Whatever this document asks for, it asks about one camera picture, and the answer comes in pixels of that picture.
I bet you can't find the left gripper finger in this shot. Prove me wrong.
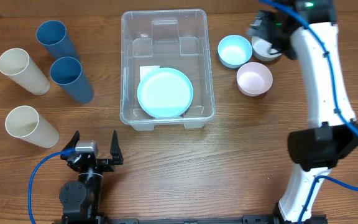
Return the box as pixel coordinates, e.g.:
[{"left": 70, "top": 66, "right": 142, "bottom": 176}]
[
  {"left": 63, "top": 131, "right": 80, "bottom": 151},
  {"left": 110, "top": 130, "right": 123, "bottom": 159}
]

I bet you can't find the right blue cable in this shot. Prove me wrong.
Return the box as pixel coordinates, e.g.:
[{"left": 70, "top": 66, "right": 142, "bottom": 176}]
[{"left": 258, "top": 0, "right": 358, "bottom": 224}]

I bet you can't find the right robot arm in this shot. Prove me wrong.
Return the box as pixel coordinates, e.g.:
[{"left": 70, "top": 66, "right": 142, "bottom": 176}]
[{"left": 248, "top": 0, "right": 358, "bottom": 223}]

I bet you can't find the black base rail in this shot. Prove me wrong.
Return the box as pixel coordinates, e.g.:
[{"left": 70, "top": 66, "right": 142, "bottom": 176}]
[{"left": 110, "top": 215, "right": 280, "bottom": 224}]

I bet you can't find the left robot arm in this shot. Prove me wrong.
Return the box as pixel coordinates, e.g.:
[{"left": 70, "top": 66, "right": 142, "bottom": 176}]
[{"left": 59, "top": 131, "right": 124, "bottom": 224}]

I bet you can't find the dark blue cup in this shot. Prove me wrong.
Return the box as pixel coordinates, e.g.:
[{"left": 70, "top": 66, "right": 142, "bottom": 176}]
[
  {"left": 50, "top": 57, "right": 94, "bottom": 104},
  {"left": 36, "top": 20, "right": 80, "bottom": 61}
]

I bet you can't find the light blue bowl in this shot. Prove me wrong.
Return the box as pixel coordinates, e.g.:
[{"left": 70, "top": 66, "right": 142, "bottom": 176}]
[{"left": 218, "top": 35, "right": 253, "bottom": 68}]

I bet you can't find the cream cup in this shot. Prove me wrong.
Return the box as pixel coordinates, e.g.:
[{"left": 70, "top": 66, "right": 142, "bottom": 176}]
[
  {"left": 5, "top": 105, "right": 60, "bottom": 148},
  {"left": 0, "top": 48, "right": 50, "bottom": 95}
]

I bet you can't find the light blue plate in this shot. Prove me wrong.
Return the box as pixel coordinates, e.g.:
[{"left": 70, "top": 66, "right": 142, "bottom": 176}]
[{"left": 137, "top": 67, "right": 194, "bottom": 118}]

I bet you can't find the left blue cable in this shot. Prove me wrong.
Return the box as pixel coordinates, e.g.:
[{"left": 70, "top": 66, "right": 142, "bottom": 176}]
[{"left": 27, "top": 147, "right": 76, "bottom": 224}]

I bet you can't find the clear plastic storage bin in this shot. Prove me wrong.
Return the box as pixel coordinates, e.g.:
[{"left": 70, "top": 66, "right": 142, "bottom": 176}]
[{"left": 120, "top": 9, "right": 216, "bottom": 131}]

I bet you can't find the cream cup front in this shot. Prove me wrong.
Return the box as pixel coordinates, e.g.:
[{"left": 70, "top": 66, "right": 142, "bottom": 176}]
[{"left": 5, "top": 105, "right": 60, "bottom": 148}]

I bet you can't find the pink bowl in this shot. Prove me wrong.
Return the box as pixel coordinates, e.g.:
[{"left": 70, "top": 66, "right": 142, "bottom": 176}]
[{"left": 236, "top": 62, "right": 273, "bottom": 96}]

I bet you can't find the dark blue cup rear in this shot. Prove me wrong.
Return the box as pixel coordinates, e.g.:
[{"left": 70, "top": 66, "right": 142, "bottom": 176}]
[{"left": 36, "top": 20, "right": 80, "bottom": 61}]

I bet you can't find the dark blue cup front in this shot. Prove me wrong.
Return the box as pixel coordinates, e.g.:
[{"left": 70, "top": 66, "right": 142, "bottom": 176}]
[{"left": 50, "top": 57, "right": 94, "bottom": 104}]

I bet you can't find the cream cup rear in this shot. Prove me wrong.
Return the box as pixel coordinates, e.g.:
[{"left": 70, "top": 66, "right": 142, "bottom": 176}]
[{"left": 0, "top": 48, "right": 50, "bottom": 95}]

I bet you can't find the blue cable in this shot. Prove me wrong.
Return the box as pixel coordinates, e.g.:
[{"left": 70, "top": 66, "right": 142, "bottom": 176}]
[
  {"left": 258, "top": 0, "right": 358, "bottom": 224},
  {"left": 27, "top": 147, "right": 76, "bottom": 224}
]

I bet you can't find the grey bowl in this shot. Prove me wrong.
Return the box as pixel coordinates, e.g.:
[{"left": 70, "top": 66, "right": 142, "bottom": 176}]
[{"left": 251, "top": 36, "right": 281, "bottom": 62}]

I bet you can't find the white label in bin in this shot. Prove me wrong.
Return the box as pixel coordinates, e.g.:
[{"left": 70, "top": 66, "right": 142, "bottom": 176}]
[{"left": 139, "top": 65, "right": 160, "bottom": 81}]

